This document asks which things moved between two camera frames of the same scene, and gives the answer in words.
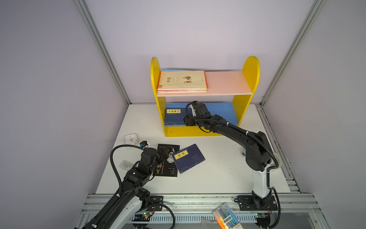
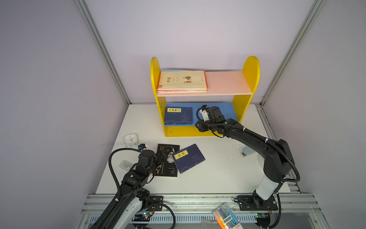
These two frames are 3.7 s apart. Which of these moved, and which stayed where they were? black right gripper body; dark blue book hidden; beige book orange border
Moved: black right gripper body
Stayed: dark blue book hidden; beige book orange border
